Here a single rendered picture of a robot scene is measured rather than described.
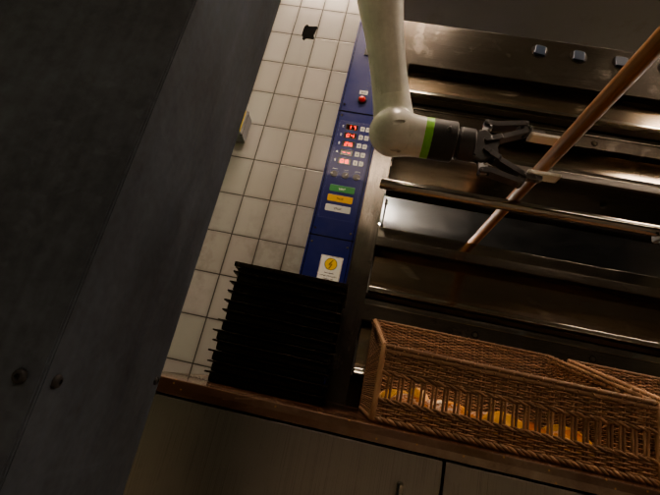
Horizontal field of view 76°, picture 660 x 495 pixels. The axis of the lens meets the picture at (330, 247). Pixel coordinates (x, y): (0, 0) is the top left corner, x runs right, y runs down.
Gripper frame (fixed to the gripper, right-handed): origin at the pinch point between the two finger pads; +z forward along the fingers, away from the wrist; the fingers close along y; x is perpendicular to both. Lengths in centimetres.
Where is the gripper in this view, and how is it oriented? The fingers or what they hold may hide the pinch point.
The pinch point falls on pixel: (547, 158)
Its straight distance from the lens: 107.0
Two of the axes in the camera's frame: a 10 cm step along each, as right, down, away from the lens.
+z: 9.8, 1.9, -0.9
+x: -0.3, -3.1, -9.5
